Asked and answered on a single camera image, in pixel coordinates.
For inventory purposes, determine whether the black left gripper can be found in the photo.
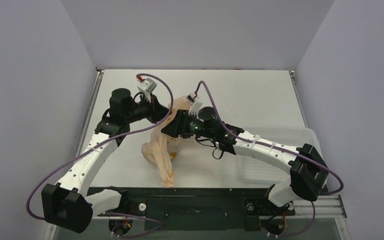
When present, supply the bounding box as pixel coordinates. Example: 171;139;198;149
124;93;172;124

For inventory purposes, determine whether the orange translucent plastic bag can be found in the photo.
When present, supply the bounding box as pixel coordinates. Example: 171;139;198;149
141;96;190;188

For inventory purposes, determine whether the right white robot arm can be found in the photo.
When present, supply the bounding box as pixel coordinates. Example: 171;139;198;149
161;106;328;214

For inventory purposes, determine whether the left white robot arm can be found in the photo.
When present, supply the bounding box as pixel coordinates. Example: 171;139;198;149
41;88;171;233

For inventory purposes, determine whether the white perforated plastic tray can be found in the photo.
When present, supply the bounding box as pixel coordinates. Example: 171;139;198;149
239;125;322;186

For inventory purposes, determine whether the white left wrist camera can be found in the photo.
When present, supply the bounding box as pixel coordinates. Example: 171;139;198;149
137;78;157;103

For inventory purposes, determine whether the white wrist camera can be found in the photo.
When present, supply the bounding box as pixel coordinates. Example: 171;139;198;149
186;93;203;116
137;78;157;103

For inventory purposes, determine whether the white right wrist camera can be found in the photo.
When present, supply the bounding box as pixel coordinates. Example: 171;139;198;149
186;93;203;116

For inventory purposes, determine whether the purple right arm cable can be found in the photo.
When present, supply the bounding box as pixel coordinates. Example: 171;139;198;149
194;80;345;239

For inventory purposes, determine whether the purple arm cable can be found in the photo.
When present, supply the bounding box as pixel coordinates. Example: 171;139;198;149
25;73;175;221
194;80;345;239

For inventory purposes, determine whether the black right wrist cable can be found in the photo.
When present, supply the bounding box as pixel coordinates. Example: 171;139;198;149
195;137;226;161

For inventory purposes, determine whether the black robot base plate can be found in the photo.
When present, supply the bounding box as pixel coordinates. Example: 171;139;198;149
103;187;296;232

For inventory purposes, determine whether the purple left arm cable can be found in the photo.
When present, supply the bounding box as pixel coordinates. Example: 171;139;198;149
25;73;175;221

